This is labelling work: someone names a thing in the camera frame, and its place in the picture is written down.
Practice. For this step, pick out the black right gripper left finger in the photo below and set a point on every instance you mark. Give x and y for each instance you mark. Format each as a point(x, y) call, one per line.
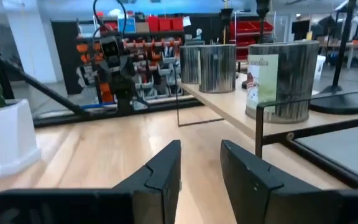
point(154, 193)

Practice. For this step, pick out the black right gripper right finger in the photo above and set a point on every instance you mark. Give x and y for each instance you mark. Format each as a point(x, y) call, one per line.
point(253, 193)

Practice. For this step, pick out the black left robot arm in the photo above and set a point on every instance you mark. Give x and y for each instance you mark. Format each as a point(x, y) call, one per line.
point(121, 84)

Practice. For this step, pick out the wooden shelf riser black legs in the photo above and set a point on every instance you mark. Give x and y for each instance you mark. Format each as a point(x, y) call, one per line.
point(228, 105)

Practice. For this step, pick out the parts bin rack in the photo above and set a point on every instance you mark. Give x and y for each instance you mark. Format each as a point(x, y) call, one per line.
point(163, 71)

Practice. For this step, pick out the white hexagonal plant pot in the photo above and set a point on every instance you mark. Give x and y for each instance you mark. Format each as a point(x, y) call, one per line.
point(5, 140)

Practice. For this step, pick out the black board panel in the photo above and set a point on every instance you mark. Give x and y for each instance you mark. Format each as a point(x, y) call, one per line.
point(64, 56)

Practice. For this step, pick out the red bin rack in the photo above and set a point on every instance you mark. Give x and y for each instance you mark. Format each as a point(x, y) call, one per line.
point(247, 28)

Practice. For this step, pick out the red storage bin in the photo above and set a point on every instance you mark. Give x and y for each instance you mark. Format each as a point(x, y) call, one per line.
point(164, 24)
point(153, 24)
point(176, 23)

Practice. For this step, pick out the blue box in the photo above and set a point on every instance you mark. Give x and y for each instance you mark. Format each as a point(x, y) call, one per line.
point(126, 25)

